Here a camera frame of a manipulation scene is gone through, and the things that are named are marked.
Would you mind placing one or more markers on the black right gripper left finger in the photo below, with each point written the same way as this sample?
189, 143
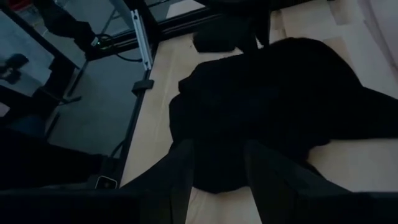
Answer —
177, 174

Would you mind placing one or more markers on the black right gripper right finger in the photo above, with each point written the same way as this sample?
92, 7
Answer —
273, 180

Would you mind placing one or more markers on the black garment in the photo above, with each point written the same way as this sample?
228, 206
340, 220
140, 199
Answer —
264, 102

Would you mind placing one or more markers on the white-edged smartphone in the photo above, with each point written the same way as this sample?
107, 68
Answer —
106, 182

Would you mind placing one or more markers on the silver aluminium rail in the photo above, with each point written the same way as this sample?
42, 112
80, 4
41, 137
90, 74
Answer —
141, 37

